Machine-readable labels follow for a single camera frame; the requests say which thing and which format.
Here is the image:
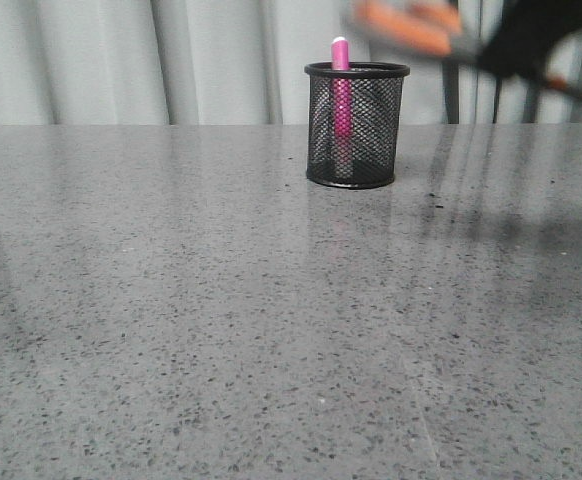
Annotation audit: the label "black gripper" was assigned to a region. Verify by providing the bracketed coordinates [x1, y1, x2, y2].
[478, 0, 582, 80]

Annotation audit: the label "grey curtain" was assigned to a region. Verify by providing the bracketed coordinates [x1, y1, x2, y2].
[0, 1, 582, 125]

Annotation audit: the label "grey orange scissors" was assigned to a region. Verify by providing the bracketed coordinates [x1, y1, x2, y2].
[348, 1, 582, 103]

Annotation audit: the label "black mesh pen cup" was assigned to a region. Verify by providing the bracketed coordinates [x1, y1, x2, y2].
[304, 62, 410, 189]

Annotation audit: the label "pink highlighter pen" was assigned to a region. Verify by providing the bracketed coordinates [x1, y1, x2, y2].
[331, 36, 352, 179]

